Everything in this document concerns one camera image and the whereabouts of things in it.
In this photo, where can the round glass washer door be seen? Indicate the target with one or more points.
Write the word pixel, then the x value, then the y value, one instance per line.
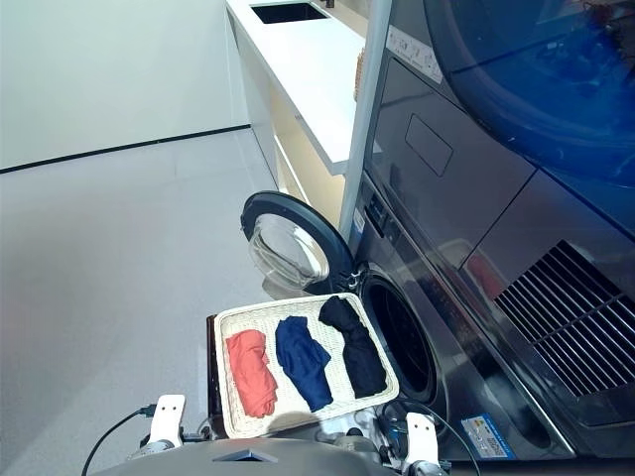
pixel 278 199

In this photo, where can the grey washing machine tower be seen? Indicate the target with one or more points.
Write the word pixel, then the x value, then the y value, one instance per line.
pixel 471 322

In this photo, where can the light grey vertical panel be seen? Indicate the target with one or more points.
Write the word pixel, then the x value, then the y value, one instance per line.
pixel 364 124

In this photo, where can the round washer drum opening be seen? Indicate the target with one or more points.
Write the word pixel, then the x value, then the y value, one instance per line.
pixel 397 342

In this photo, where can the white counter cabinet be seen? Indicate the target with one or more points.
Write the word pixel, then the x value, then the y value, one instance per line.
pixel 307 64

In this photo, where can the blue energy label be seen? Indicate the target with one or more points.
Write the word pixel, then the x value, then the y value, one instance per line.
pixel 359 223

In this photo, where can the rectangular grey access flap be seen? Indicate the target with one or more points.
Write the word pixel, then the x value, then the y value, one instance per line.
pixel 429 144

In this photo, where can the black washer control panel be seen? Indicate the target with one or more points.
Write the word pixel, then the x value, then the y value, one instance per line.
pixel 379 215

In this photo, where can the blue white barcode sticker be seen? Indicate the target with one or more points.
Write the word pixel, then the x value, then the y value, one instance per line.
pixel 486 439

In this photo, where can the pale woven basket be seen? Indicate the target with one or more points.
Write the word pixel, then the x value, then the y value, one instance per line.
pixel 248 317

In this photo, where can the black cloth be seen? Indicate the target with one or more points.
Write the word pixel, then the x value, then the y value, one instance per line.
pixel 362 362

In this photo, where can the black vent grille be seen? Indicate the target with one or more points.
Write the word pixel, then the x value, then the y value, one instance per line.
pixel 570 317

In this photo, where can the blue tinted round door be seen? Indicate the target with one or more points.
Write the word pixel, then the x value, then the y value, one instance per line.
pixel 546 74

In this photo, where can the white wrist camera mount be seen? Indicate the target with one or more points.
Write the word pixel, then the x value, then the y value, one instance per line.
pixel 166 421
pixel 421 441

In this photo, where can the silver door hinge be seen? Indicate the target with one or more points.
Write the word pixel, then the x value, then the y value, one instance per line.
pixel 354 280

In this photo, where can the grey robot torso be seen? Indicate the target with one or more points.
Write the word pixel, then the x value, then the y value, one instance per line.
pixel 307 463

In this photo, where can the dark brown stand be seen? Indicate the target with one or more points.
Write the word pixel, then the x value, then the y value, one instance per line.
pixel 213 377

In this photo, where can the black sink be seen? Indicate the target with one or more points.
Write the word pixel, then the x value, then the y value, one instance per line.
pixel 288 14

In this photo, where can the orange cloth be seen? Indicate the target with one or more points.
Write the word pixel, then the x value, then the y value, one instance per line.
pixel 250 372

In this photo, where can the navy blue cloth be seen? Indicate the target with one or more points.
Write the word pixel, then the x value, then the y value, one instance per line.
pixel 302 362

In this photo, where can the white instruction sticker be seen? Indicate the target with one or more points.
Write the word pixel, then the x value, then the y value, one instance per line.
pixel 414 54

